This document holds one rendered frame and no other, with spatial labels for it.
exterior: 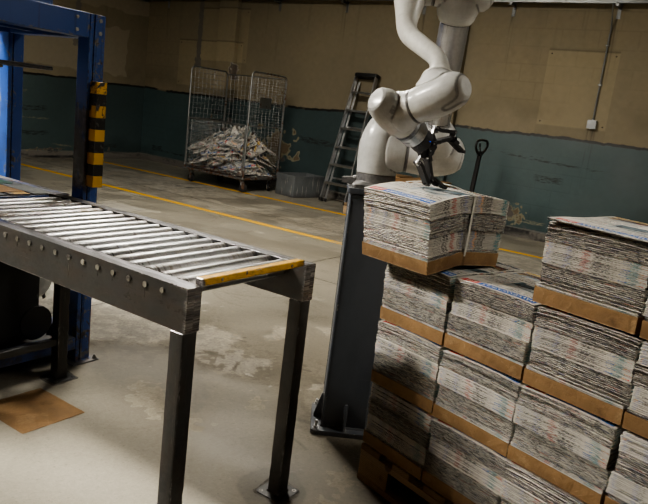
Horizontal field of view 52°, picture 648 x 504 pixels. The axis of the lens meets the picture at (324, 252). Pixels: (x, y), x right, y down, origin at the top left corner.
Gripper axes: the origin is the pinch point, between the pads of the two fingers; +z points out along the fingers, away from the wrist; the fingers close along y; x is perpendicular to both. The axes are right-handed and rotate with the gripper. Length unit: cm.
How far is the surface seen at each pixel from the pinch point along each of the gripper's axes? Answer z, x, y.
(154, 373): 16, -123, 119
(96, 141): -53, -143, 39
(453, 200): -8.2, 14.4, 13.4
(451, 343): 12, 22, 51
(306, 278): -22, -13, 54
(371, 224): -10.1, -10.7, 28.2
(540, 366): 10, 52, 47
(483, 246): 16.9, 12.5, 17.6
